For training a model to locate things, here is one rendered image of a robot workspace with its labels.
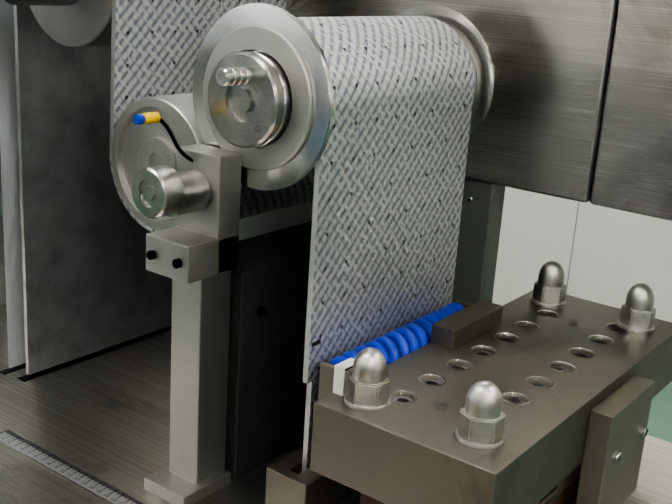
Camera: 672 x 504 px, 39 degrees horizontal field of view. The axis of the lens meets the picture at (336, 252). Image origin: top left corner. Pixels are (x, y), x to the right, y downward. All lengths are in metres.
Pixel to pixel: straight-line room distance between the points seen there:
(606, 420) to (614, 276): 2.76
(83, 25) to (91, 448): 0.40
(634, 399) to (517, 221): 2.85
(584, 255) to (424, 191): 2.73
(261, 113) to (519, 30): 0.36
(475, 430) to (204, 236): 0.27
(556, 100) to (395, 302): 0.27
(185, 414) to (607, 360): 0.38
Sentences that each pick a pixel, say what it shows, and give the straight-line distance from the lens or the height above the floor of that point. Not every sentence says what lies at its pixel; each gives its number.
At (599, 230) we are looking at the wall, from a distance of 3.56.
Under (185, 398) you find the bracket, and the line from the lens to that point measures 0.85.
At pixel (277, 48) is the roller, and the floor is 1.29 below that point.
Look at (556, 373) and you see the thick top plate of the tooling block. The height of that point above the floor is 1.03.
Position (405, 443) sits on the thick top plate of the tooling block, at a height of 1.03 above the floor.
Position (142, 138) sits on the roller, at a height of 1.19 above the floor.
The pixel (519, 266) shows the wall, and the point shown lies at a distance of 3.72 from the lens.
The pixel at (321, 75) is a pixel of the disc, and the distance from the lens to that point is 0.74.
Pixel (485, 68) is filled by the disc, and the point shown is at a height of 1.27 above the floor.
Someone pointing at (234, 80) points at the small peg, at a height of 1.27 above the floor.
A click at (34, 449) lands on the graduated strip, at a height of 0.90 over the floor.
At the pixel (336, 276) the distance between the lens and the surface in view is 0.80.
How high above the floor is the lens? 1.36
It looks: 17 degrees down
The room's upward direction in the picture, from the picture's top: 4 degrees clockwise
